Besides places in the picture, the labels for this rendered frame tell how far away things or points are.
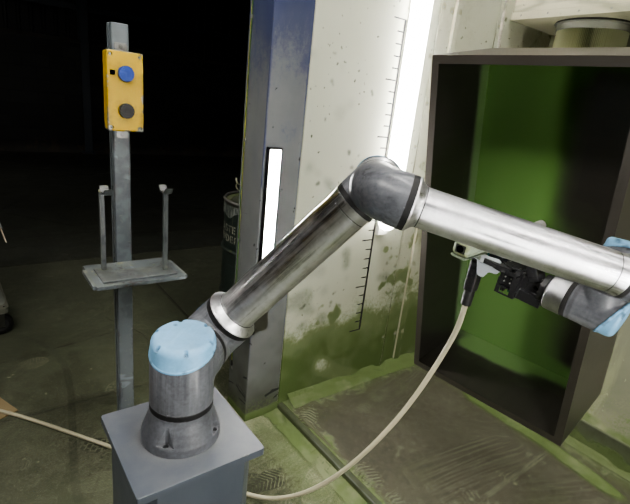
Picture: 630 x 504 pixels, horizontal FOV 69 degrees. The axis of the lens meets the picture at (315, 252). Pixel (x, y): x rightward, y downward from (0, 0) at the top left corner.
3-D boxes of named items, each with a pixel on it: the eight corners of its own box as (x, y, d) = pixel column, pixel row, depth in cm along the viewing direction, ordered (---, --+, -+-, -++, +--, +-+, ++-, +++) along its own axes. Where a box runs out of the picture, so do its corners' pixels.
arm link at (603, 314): (639, 299, 105) (619, 336, 108) (582, 276, 113) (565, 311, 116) (630, 305, 99) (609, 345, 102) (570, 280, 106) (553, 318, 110)
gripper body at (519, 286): (490, 289, 121) (535, 311, 114) (500, 260, 118) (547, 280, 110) (503, 283, 127) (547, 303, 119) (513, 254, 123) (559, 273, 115)
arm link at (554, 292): (567, 286, 107) (581, 277, 113) (546, 277, 110) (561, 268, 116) (553, 319, 110) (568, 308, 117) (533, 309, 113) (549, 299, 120)
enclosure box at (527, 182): (460, 328, 215) (491, 48, 163) (600, 394, 174) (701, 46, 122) (413, 363, 195) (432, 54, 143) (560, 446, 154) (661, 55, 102)
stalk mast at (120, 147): (130, 419, 211) (123, 25, 161) (134, 426, 206) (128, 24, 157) (117, 423, 207) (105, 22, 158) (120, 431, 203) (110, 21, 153)
